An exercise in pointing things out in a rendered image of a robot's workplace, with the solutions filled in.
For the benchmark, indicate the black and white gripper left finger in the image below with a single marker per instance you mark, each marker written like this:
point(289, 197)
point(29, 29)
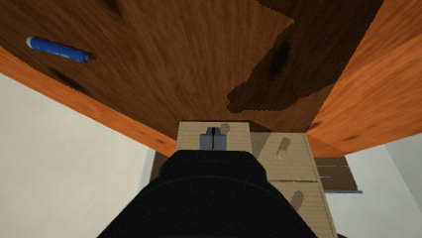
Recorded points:
point(206, 140)

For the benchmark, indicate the dark olive drawer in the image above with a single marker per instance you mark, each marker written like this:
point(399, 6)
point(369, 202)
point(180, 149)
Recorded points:
point(238, 135)
point(284, 157)
point(308, 202)

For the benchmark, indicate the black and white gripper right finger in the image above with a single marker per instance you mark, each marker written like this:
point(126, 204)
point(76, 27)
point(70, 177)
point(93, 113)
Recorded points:
point(219, 140)

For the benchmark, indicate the tan wooden chest of drawers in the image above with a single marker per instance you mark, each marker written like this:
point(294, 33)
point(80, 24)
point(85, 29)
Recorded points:
point(311, 182)

